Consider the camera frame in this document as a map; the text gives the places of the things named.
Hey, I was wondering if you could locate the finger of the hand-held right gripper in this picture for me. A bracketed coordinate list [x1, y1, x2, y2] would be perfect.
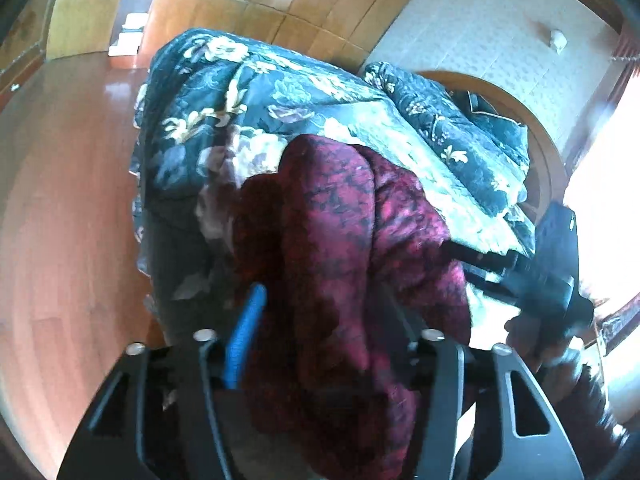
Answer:
[444, 241, 521, 273]
[467, 275, 522, 307]

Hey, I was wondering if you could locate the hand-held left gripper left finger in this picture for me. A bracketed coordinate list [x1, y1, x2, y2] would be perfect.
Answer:
[56, 282, 268, 480]

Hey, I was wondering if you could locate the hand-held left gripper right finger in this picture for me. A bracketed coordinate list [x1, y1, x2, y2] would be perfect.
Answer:
[385, 300, 585, 480]

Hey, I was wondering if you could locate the red window curtain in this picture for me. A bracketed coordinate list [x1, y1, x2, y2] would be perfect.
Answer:
[612, 20, 640, 68]

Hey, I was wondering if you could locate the red patterned padded garment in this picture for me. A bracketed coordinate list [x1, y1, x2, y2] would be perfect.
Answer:
[232, 134, 473, 472]

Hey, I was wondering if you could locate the round wooden headboard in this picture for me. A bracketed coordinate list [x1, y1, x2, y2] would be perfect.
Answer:
[415, 71, 571, 241]

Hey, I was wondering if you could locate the person's right hand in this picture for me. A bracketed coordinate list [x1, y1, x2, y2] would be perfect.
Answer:
[504, 310, 568, 363]

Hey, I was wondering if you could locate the dark green floral bedspread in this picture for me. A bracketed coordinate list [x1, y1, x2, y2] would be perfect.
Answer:
[129, 29, 537, 313]

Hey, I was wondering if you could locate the stack of white things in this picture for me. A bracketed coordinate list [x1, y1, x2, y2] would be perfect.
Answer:
[107, 12, 148, 57]

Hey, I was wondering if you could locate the teal floral pillow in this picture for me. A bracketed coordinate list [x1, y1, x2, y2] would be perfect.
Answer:
[362, 61, 531, 213]

